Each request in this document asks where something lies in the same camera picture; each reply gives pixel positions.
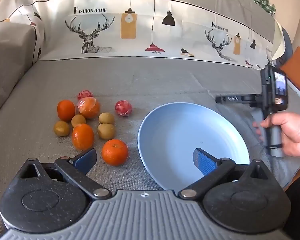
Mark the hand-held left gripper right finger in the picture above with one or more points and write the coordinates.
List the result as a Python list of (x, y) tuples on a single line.
[(203, 161)]

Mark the light blue plate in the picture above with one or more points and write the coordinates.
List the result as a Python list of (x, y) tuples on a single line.
[(180, 135)]

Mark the brown kiwi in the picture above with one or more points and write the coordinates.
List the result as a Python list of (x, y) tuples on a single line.
[(78, 120), (106, 131), (61, 128), (106, 118)]

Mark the person's right hand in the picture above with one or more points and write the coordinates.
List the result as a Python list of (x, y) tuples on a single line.
[(295, 135)]

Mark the blue cloth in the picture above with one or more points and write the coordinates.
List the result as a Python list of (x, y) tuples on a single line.
[(287, 45)]

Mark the red plastic fruit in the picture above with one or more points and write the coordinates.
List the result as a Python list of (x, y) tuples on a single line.
[(85, 94), (123, 108)]

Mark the grey printed sofa cover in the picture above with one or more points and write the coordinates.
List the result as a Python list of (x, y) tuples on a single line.
[(140, 80)]

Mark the plastic orange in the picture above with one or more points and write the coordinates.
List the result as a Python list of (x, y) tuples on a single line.
[(89, 108)]

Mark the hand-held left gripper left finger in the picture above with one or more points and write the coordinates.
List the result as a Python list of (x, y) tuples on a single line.
[(86, 159)]

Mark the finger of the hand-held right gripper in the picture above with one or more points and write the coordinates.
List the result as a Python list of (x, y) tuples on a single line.
[(230, 98)]

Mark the bare orange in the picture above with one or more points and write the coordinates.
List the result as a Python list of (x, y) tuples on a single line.
[(83, 137), (114, 152), (66, 110)]

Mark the grey covered sofa armrest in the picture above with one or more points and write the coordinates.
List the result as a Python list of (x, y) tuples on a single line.
[(12, 67)]

